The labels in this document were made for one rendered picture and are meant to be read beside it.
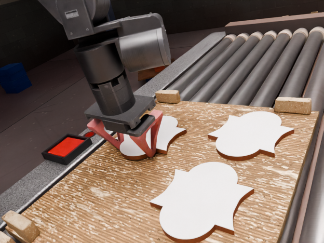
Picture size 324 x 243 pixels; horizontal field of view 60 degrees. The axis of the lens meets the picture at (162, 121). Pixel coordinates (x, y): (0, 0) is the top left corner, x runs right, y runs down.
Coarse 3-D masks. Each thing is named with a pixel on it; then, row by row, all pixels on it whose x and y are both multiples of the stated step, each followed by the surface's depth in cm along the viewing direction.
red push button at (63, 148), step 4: (64, 140) 62; (68, 140) 61; (72, 140) 61; (76, 140) 61; (80, 140) 60; (60, 144) 61; (64, 144) 60; (68, 144) 60; (72, 144) 59; (76, 144) 59; (52, 148) 60; (56, 148) 59; (60, 148) 59; (64, 148) 59; (68, 148) 58; (72, 148) 58; (48, 152) 59; (52, 152) 58; (56, 152) 58; (60, 152) 58; (64, 152) 57; (68, 152) 57; (64, 156) 56
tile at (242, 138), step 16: (256, 112) 51; (224, 128) 48; (240, 128) 47; (256, 128) 46; (272, 128) 45; (288, 128) 44; (224, 144) 45; (240, 144) 44; (256, 144) 43; (272, 144) 42; (240, 160) 42
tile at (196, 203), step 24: (192, 168) 41; (216, 168) 40; (168, 192) 38; (192, 192) 37; (216, 192) 36; (240, 192) 35; (168, 216) 34; (192, 216) 34; (216, 216) 33; (192, 240) 31
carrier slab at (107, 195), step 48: (192, 144) 48; (288, 144) 42; (48, 192) 46; (96, 192) 43; (144, 192) 40; (288, 192) 35; (48, 240) 37; (96, 240) 35; (144, 240) 33; (240, 240) 31
